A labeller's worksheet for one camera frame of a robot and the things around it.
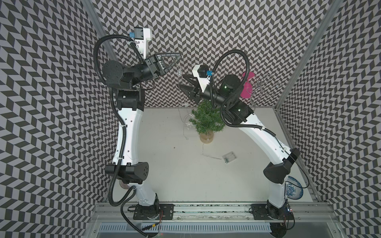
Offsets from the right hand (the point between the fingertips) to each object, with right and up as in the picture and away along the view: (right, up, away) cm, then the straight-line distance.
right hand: (182, 81), depth 57 cm
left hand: (+1, +4, -11) cm, 12 cm away
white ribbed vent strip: (+1, -66, +13) cm, 67 cm away
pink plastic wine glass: (+40, +5, +42) cm, 58 cm away
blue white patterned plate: (+58, -52, +22) cm, 81 cm away
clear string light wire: (+2, -15, +28) cm, 31 cm away
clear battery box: (+26, -38, +35) cm, 58 cm away
